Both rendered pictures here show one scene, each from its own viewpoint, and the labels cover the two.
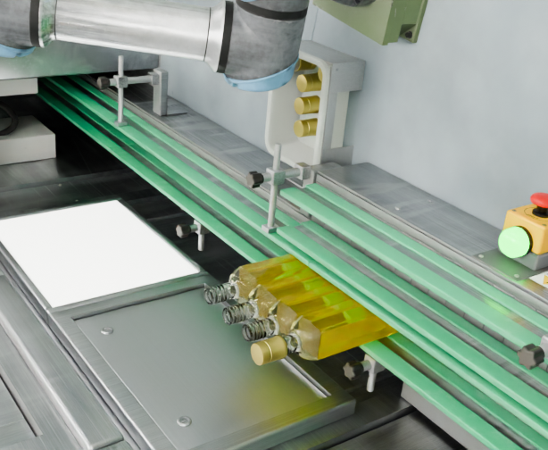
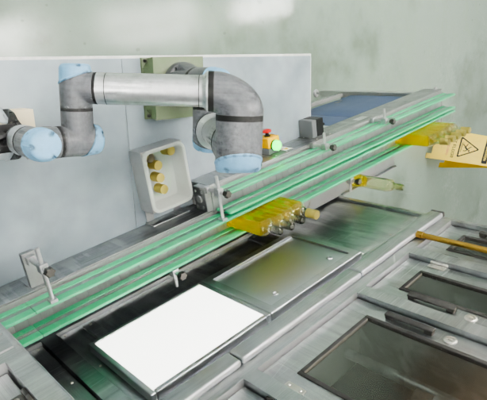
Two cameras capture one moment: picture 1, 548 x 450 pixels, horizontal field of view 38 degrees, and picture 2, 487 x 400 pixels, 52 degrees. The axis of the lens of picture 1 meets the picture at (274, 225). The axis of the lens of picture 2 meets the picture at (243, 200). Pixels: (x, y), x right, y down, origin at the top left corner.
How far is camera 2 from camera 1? 2.13 m
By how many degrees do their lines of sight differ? 84
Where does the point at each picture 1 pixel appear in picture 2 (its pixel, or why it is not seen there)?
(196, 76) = (17, 250)
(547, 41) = not seen: hidden behind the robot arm
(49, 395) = (333, 295)
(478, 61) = not seen: hidden behind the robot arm
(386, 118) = (189, 155)
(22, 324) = (284, 320)
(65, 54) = not seen: outside the picture
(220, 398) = (308, 255)
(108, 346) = (289, 289)
